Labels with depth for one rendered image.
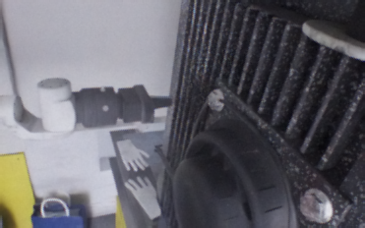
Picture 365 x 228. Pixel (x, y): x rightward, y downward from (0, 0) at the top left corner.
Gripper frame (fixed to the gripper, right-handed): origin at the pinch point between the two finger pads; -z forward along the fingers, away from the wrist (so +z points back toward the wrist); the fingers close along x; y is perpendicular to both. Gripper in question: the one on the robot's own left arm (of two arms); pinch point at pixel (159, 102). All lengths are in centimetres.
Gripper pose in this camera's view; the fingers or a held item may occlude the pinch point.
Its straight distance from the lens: 64.8
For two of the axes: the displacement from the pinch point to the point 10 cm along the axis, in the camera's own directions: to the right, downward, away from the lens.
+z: -9.2, 0.9, -3.9
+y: -1.4, 8.4, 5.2
